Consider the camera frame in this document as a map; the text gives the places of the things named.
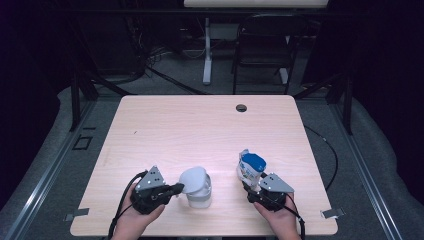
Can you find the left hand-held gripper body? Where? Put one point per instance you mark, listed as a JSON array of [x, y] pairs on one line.
[[150, 196]]

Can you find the black floor socket frame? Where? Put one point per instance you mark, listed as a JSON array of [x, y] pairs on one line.
[[75, 142]]

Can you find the black table grommet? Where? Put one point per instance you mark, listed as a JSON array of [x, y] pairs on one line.
[[241, 108]]

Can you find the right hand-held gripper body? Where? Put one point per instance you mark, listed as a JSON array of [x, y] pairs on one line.
[[270, 195]]

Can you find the aluminium floor rail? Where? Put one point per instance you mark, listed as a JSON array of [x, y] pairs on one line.
[[363, 166], [50, 173]]

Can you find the clear jar with grey lid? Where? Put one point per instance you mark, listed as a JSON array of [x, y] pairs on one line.
[[198, 186]]

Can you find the person's right hand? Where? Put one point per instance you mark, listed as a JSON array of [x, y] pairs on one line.
[[280, 220]]

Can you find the grey tape strip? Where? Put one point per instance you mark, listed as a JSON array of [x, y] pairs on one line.
[[332, 213], [76, 214]]

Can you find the blue and white pouch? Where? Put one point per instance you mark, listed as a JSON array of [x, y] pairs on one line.
[[250, 170]]

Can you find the black folding chair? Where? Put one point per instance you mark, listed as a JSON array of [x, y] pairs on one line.
[[266, 50]]

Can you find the black metal stand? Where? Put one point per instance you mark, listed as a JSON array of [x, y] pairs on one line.
[[347, 103], [75, 100]]

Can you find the person's left hand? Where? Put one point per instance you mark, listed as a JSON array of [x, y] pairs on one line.
[[133, 221]]

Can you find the white desk leg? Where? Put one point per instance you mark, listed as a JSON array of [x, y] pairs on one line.
[[207, 53]]

